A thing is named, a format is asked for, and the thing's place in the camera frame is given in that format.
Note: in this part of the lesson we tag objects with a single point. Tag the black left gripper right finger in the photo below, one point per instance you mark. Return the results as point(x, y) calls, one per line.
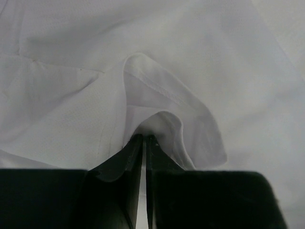
point(190, 199)

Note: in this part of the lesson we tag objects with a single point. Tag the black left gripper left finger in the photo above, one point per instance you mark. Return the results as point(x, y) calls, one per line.
point(105, 197)

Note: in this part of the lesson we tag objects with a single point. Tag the white t shirt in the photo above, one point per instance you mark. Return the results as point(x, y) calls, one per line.
point(79, 77)

